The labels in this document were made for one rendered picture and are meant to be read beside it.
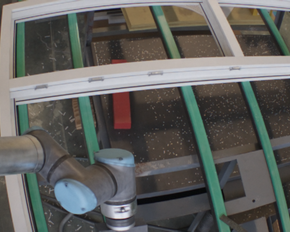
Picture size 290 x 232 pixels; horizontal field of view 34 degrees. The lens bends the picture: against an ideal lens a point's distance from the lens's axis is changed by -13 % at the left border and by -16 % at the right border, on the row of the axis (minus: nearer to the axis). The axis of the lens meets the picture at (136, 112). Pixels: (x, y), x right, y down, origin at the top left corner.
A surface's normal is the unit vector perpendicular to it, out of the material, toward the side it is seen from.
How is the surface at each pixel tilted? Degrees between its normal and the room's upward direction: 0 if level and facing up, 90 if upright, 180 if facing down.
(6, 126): 0
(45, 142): 47
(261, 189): 0
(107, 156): 41
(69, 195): 66
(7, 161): 71
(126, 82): 90
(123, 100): 0
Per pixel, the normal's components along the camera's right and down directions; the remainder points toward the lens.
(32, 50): 0.10, -0.58
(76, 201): -0.51, 0.33
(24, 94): 0.20, 0.81
